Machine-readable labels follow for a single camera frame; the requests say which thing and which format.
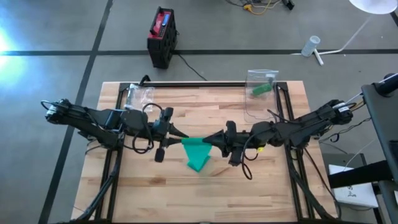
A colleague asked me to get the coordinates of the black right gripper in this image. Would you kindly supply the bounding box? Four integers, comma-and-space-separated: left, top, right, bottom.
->
202, 120, 253, 167

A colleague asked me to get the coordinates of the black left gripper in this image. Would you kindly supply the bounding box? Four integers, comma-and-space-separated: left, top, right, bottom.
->
148, 106, 190, 164

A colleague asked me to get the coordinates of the red black battery crate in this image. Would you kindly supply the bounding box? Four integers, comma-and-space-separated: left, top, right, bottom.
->
146, 6, 179, 70

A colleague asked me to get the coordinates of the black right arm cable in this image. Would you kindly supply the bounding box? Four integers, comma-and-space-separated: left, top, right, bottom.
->
241, 136, 268, 180

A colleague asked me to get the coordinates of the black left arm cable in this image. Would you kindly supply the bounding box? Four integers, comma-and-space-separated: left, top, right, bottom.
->
132, 102, 165, 155

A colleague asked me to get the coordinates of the white box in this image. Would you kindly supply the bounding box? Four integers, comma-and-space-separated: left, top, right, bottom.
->
328, 164, 379, 208

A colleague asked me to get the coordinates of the clear plastic bottle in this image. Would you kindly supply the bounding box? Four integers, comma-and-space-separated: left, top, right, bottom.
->
300, 35, 322, 58

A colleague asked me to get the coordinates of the black table frame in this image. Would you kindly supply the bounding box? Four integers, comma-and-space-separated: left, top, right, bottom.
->
70, 80, 341, 224

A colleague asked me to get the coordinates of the grey box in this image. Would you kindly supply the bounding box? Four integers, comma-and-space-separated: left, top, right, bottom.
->
322, 152, 368, 169

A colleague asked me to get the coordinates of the black floor cable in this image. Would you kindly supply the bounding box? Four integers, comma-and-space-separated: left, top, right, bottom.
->
174, 51, 208, 82

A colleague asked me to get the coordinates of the green elastic bandage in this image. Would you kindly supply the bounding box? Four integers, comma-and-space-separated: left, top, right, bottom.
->
251, 83, 273, 96
181, 137, 213, 173

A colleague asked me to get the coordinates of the white floor lamp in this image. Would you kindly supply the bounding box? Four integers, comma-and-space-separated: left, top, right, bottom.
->
292, 0, 398, 67

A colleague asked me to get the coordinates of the yellow cable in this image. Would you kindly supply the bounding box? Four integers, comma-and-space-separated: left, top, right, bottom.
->
243, 2, 274, 16

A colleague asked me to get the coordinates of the clear plastic zip bag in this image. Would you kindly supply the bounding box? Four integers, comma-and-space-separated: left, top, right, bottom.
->
243, 68, 280, 124

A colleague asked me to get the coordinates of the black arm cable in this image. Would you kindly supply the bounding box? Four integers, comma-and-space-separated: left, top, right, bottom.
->
241, 136, 268, 180
132, 102, 165, 155

